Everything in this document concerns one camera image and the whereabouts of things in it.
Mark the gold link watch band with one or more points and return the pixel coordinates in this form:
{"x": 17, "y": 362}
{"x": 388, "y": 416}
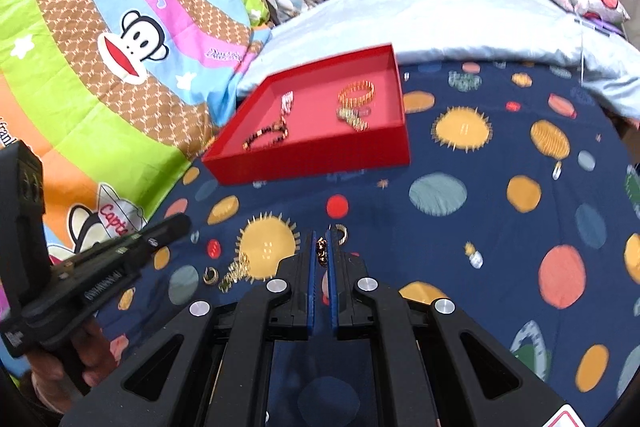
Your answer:
{"x": 356, "y": 122}

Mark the navy planet print bedsheet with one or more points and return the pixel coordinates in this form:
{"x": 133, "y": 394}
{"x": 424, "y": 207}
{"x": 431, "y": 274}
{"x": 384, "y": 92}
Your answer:
{"x": 500, "y": 232}

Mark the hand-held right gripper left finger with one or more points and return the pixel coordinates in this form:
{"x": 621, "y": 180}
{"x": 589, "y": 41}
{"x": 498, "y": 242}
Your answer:
{"x": 311, "y": 287}

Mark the person's left hand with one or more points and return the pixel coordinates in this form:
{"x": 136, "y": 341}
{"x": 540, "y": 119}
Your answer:
{"x": 97, "y": 347}

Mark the light blue pillow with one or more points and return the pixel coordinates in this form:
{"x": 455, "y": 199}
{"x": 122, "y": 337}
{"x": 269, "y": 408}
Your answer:
{"x": 450, "y": 17}

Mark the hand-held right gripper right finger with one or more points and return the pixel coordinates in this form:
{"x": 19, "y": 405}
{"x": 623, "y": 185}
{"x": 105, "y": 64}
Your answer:
{"x": 331, "y": 292}

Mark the colourful monkey print blanket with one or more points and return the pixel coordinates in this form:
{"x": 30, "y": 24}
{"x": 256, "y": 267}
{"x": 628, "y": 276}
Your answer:
{"x": 100, "y": 82}

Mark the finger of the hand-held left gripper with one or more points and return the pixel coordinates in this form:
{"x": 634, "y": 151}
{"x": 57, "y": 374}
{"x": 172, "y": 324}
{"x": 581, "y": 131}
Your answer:
{"x": 160, "y": 234}

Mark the red cardboard box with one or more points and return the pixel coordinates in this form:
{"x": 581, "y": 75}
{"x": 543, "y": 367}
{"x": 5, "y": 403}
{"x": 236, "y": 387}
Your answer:
{"x": 320, "y": 157}

